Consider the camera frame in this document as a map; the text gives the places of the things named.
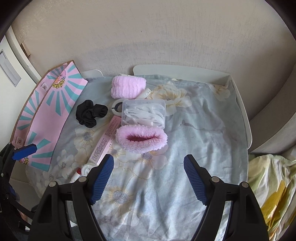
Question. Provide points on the white folding table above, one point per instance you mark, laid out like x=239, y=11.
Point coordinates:
x=201, y=93

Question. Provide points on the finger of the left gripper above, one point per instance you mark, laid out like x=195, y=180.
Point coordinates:
x=23, y=152

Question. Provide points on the pink long box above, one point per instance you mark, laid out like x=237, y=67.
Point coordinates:
x=105, y=141

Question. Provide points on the yellow floral blanket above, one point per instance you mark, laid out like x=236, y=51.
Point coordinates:
x=272, y=179

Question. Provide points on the white large clip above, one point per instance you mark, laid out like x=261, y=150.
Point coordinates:
x=116, y=107

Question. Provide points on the grey door handle recess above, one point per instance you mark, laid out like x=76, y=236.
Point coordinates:
x=9, y=70

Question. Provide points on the pink teal cardboard box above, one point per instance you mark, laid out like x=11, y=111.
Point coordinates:
x=45, y=112

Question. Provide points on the black scrunchie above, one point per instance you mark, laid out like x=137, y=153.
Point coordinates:
x=87, y=112

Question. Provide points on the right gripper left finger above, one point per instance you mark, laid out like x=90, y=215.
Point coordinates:
x=51, y=221

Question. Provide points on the white lip balm tube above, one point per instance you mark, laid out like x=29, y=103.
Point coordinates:
x=76, y=175

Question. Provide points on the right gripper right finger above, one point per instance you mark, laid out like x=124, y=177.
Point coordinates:
x=245, y=221

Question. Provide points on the light blue floral cloth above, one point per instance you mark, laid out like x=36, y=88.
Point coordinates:
x=149, y=197

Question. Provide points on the clear plastic floss box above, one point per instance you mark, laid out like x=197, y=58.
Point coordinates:
x=146, y=112

